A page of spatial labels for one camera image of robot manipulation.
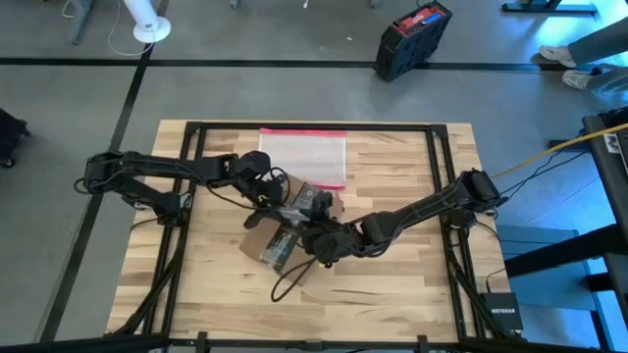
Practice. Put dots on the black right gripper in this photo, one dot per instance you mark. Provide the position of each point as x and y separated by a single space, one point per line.
319 211

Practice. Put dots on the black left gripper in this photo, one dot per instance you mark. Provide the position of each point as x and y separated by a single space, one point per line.
270 191

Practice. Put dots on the taped brown cardboard box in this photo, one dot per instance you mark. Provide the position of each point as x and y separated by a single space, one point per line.
260 242

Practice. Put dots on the white mesh pouch red trim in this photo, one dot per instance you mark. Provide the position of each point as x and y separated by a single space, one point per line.
304 157

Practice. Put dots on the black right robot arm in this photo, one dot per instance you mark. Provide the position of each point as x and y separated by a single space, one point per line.
417 211

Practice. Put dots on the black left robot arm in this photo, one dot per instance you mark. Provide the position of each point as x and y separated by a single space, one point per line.
147 164

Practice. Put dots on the red black tool case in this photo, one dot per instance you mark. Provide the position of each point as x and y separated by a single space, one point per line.
412 44

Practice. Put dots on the black metal crossbar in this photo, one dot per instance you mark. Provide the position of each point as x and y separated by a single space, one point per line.
98 343

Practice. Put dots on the blue grey cabinet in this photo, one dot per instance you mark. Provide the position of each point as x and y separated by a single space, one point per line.
549 289

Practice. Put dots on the black wheeled case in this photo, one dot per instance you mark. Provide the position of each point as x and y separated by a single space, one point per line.
10 137

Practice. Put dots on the wooden desk grey legs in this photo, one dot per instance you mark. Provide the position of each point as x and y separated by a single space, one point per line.
81 19

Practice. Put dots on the person's white shoe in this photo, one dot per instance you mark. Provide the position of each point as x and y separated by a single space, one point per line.
578 79
557 55

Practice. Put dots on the black office table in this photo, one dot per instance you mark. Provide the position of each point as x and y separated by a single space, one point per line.
539 7

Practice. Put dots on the white printed sticker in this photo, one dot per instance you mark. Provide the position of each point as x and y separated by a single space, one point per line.
612 143

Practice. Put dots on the person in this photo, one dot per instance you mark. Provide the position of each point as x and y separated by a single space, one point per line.
603 41

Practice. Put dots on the black Netgear switch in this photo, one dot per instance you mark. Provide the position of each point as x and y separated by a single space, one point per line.
503 311

